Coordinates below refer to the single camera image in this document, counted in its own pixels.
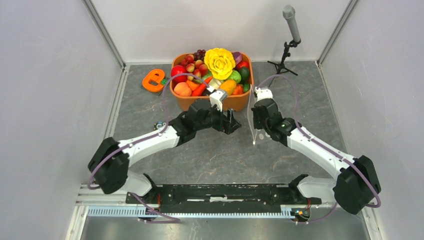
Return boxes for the green toy cabbage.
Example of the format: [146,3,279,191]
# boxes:
[227,70,242,84]

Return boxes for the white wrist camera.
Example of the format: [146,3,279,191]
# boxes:
[209,89,228,112]
[253,86,273,102]

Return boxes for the yellow toy flower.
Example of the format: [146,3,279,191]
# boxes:
[204,48,236,80]

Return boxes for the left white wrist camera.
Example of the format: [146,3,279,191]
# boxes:
[209,89,228,112]

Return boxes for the dark green toy avocado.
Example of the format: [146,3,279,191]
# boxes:
[238,66,251,84]

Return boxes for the black tripod stand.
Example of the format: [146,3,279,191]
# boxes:
[267,40,300,76]

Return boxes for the small blue robot toy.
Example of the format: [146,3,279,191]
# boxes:
[153,121,167,131]

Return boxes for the clear polka-dot zip bag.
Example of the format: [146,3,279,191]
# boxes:
[246,84,266,146]

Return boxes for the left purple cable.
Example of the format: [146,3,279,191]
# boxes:
[87,72,211,224]

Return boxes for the red toy chili pepper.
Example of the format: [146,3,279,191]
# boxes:
[190,76,213,97]

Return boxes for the orange toy bell pepper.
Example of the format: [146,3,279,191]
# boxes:
[232,84,244,96]

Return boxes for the yellow toy mango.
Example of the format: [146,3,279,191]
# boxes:
[219,79,237,96]

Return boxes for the toy peach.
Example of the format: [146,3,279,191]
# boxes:
[173,82,192,97]

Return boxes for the orange plastic basket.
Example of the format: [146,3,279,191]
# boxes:
[169,51,255,113]

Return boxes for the grey microphone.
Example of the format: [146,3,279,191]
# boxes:
[282,4,301,44]

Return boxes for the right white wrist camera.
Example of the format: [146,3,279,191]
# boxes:
[253,86,273,102]

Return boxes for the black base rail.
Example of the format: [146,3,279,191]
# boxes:
[141,184,322,214]

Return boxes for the red toy apple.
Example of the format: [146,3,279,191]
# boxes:
[170,65,187,84]

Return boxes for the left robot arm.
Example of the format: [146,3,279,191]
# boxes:
[87,99,242,204]

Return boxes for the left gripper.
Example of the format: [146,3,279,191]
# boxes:
[195,101,241,135]

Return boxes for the dark toy grapes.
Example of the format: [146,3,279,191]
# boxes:
[193,49,206,61]

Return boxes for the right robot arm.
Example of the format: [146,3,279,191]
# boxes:
[251,98,382,215]

